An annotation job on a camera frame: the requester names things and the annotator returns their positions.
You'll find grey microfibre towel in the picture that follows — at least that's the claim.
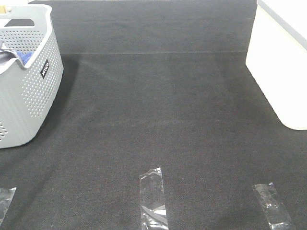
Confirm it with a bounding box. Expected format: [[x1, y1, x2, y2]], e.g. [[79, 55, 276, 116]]
[[0, 41, 25, 74]]

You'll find blue towel in basket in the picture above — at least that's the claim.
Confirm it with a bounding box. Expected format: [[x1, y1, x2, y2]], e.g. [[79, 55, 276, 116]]
[[16, 50, 33, 65]]

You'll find black felt table mat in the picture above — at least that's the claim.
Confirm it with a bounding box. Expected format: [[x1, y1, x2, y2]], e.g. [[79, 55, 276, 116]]
[[0, 0, 307, 230]]

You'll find clear tape strip middle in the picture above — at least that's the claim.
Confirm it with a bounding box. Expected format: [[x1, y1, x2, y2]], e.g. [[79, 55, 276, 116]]
[[140, 168, 169, 230]]

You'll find clear tape strip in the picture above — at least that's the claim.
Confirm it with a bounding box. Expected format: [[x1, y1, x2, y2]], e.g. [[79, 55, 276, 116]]
[[252, 183, 296, 230], [0, 187, 16, 225], [140, 168, 169, 230]]

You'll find grey perforated laundry basket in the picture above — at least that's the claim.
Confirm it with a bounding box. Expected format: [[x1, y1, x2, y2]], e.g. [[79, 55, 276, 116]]
[[0, 3, 64, 149]]

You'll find cream white storage basket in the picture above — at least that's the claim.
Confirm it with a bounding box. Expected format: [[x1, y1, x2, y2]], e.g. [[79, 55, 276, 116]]
[[246, 0, 307, 130]]

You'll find clear tape strip right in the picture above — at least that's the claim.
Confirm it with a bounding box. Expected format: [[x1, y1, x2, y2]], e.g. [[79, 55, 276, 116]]
[[252, 183, 296, 230]]

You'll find clear tape strip left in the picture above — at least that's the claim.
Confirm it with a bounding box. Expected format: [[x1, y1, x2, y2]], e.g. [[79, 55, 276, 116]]
[[0, 187, 16, 225]]

